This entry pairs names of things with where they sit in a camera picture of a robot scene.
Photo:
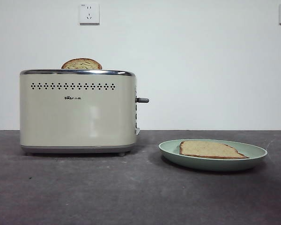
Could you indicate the large brown-crust bread slice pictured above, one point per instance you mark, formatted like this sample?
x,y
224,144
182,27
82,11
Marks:
x,y
208,150

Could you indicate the pale green round plate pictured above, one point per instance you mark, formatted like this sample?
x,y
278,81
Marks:
x,y
213,164

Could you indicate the cream two-slot toaster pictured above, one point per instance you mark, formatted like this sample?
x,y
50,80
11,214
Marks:
x,y
75,117

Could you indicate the small brown-crust bread slice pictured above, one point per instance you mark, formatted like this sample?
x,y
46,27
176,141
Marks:
x,y
82,63

